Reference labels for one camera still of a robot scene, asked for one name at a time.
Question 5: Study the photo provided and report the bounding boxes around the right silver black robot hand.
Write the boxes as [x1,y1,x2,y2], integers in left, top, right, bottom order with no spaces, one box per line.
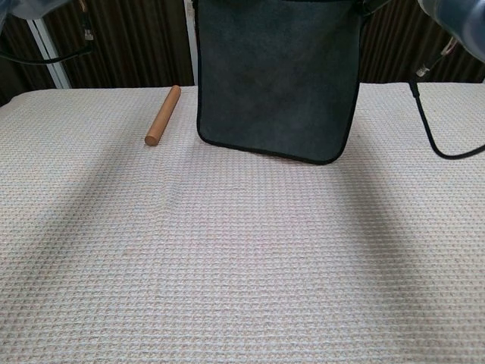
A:
[355,0,387,18]

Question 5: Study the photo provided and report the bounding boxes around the pink cloth black trim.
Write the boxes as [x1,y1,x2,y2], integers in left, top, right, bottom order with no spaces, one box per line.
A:
[196,0,367,166]

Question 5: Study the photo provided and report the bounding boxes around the cream waffle-weave table cloth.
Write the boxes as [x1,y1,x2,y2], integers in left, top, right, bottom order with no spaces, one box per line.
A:
[0,81,485,364]

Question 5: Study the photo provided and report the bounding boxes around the wooden rolling pin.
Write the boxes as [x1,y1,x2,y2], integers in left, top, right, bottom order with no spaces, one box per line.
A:
[144,84,182,146]

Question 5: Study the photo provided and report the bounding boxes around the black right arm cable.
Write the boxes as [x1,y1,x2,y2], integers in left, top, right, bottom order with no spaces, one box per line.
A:
[408,33,485,159]

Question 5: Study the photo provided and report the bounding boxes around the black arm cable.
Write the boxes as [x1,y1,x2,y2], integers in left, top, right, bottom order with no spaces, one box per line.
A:
[0,0,95,64]
[408,33,485,159]

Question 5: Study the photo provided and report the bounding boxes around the white partition frame post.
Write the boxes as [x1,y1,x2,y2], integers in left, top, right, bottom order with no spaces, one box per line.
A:
[183,0,199,86]
[28,17,72,89]

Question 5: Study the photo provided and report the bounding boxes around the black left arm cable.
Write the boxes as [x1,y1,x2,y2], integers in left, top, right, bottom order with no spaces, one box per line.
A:
[0,0,95,64]

